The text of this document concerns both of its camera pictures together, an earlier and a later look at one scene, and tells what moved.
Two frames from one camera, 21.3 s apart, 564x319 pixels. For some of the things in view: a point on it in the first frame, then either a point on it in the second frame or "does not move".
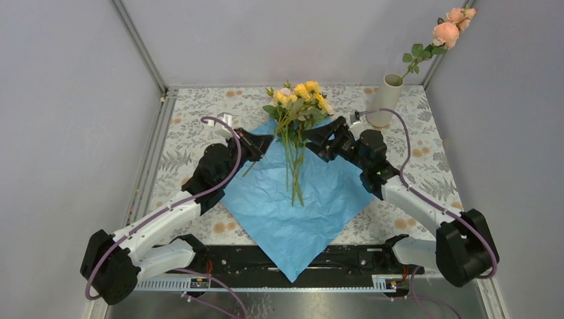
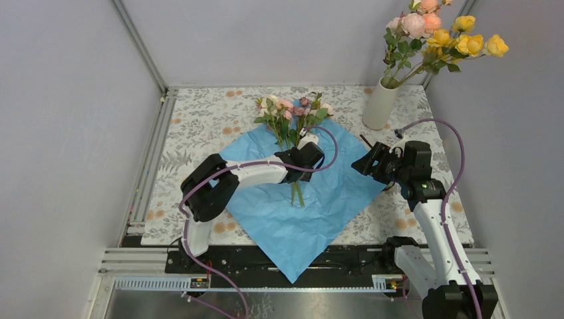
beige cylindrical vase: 386,96 does not move
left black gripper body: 234,155 → 306,177
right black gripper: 324,148 → 380,153
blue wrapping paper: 334,194 does not move
